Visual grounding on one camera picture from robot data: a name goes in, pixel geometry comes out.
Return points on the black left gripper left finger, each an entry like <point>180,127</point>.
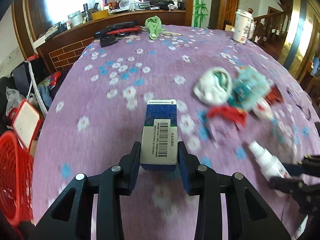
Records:
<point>70,215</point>

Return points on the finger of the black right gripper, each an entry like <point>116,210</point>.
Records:
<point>307,196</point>
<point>309,165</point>

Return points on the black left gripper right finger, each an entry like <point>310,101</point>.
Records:
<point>248,214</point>

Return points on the white spray bottle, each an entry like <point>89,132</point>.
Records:
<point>270,165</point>

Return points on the dark red snack packet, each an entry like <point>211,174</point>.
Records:
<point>274,96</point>

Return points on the red wrapper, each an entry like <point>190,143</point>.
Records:
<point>234,114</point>

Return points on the teal tissue pack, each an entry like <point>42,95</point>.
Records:
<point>248,88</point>

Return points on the blue white medicine box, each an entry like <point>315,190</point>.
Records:
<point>159,138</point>

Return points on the white knitted sock bundle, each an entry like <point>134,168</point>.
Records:
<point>214,87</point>

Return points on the red plastic basket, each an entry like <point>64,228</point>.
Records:
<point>16,178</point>

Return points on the white plastic bag with red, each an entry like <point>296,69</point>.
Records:
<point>263,110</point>

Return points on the purple floral tablecloth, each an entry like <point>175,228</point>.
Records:
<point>99,111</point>

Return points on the red framed white board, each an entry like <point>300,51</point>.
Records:
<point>26,123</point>

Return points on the white paper cup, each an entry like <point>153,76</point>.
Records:
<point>243,21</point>

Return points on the wooden counter ledge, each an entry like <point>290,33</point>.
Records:
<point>61,51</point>

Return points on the black key pouch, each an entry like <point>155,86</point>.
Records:
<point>107,40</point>

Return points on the black red folded umbrella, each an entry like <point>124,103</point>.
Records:
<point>119,28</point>

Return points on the green cloth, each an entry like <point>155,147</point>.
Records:
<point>154,26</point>

